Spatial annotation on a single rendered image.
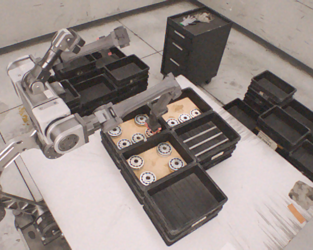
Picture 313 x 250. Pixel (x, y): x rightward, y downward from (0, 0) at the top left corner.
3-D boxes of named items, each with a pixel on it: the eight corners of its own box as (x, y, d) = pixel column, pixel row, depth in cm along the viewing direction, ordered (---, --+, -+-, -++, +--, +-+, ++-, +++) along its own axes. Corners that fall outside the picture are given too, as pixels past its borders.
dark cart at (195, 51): (181, 99, 347) (195, 35, 279) (158, 80, 369) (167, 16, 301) (214, 83, 373) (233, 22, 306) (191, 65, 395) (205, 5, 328)
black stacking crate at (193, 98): (168, 139, 198) (170, 129, 190) (146, 113, 214) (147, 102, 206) (210, 120, 214) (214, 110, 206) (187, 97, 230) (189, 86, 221)
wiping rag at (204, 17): (202, 25, 302) (203, 22, 299) (189, 16, 313) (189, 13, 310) (219, 19, 315) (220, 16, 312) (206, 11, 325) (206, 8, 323)
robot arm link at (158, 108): (163, 77, 137) (175, 96, 135) (172, 73, 138) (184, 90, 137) (148, 107, 178) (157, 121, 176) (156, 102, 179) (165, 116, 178)
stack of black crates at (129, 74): (118, 112, 304) (118, 80, 270) (104, 97, 319) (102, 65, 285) (147, 99, 322) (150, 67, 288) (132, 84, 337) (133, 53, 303)
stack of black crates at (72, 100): (49, 145, 268) (39, 113, 234) (37, 126, 283) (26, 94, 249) (85, 128, 286) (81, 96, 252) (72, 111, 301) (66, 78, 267)
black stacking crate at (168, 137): (142, 199, 167) (143, 189, 158) (118, 163, 182) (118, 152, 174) (193, 171, 182) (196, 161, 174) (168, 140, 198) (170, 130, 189)
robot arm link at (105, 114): (90, 114, 117) (96, 124, 117) (111, 104, 122) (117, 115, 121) (88, 122, 126) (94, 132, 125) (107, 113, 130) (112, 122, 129)
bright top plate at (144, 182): (145, 188, 166) (145, 188, 166) (136, 175, 172) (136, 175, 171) (159, 181, 170) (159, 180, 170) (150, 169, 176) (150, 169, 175)
